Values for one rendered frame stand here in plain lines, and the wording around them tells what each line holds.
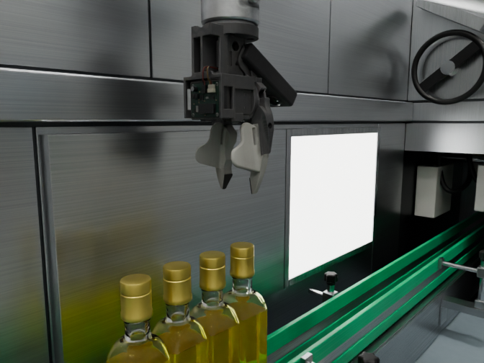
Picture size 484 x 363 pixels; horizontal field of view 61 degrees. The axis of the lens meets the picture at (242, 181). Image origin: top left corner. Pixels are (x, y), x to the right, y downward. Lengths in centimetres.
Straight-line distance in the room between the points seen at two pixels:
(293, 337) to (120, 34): 59
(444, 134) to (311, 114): 59
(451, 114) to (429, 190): 30
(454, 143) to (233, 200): 85
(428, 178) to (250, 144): 110
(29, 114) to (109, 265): 22
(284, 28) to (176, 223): 46
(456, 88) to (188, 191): 96
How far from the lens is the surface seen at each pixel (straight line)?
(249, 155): 52
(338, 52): 106
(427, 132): 142
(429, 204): 157
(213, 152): 57
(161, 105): 63
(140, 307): 48
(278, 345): 78
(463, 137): 139
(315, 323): 87
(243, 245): 58
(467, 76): 139
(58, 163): 55
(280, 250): 86
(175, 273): 50
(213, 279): 54
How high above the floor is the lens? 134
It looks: 8 degrees down
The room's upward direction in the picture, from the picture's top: straight up
